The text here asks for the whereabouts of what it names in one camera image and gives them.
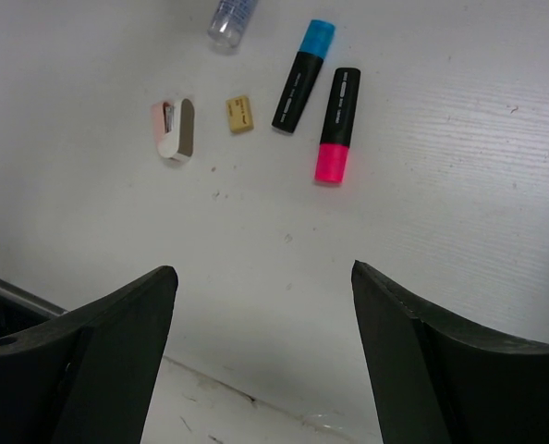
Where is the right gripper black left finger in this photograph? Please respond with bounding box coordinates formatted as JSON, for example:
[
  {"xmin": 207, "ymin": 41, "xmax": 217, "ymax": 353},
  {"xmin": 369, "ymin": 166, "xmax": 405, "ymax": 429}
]
[{"xmin": 0, "ymin": 265, "xmax": 178, "ymax": 443}]

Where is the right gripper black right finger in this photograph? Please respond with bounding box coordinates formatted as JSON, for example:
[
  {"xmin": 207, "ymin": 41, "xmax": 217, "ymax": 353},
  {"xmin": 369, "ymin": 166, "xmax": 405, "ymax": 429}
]
[{"xmin": 351, "ymin": 262, "xmax": 549, "ymax": 443}]

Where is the pink capped black highlighter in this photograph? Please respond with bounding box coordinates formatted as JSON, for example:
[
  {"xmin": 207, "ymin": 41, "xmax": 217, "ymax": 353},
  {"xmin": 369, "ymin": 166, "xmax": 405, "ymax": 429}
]
[{"xmin": 314, "ymin": 68, "xmax": 361, "ymax": 185}]

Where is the clear spray bottle blue cap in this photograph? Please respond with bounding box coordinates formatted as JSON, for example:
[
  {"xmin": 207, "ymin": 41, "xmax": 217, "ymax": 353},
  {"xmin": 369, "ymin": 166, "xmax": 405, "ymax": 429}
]
[{"xmin": 208, "ymin": 0, "xmax": 258, "ymax": 50}]

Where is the pink eraser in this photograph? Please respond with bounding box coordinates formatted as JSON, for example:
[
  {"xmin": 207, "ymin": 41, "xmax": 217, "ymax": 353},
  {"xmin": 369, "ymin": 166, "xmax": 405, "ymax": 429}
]
[{"xmin": 151, "ymin": 98, "xmax": 195, "ymax": 163}]

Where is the small yellow sharpener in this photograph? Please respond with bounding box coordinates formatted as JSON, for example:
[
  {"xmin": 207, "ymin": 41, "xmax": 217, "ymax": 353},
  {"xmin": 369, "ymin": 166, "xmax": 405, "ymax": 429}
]
[{"xmin": 226, "ymin": 95, "xmax": 254, "ymax": 134}]

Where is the blue capped black highlighter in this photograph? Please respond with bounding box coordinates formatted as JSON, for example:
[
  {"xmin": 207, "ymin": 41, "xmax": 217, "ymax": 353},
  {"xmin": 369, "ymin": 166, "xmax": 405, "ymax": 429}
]
[{"xmin": 272, "ymin": 19, "xmax": 336, "ymax": 134}]

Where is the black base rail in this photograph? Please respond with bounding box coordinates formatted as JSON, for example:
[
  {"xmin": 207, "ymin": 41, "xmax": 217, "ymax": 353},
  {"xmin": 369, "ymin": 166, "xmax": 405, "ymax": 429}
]
[{"xmin": 0, "ymin": 278, "xmax": 67, "ymax": 339}]

